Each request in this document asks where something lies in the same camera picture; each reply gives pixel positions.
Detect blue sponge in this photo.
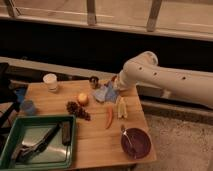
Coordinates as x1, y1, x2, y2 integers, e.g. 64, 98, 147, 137
105, 82, 118, 103

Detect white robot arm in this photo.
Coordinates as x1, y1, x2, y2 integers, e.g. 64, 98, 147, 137
113, 51, 213, 109

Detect dark purple bowl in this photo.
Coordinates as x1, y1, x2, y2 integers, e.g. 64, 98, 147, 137
121, 128, 151, 159

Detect small metal cup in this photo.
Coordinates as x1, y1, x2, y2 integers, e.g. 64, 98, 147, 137
89, 76, 99, 89

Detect peeled banana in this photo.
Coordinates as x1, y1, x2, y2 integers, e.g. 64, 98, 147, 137
116, 97, 128, 118

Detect red chili pepper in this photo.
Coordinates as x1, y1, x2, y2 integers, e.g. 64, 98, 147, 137
105, 106, 113, 129

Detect yellow red apple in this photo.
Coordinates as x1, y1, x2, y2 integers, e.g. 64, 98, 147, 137
77, 93, 89, 106

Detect metal spoon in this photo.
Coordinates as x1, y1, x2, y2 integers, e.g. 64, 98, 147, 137
121, 124, 135, 153

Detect dark grape bunch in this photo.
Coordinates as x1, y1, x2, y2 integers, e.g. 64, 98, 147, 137
66, 101, 91, 121

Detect white paper cup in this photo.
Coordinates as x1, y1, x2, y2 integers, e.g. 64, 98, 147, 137
43, 73, 58, 92

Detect dark brush block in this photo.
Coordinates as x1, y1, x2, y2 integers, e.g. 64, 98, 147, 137
62, 121, 71, 145

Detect blue plastic cup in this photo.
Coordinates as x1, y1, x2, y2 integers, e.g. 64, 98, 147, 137
20, 100, 36, 116

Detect green plastic tray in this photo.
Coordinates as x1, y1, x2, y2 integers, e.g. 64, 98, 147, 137
0, 115, 76, 171

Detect black chair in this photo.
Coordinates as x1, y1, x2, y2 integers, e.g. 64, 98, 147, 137
0, 63, 22, 134

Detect black tongs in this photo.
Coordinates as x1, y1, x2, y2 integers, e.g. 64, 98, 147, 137
11, 124, 60, 163

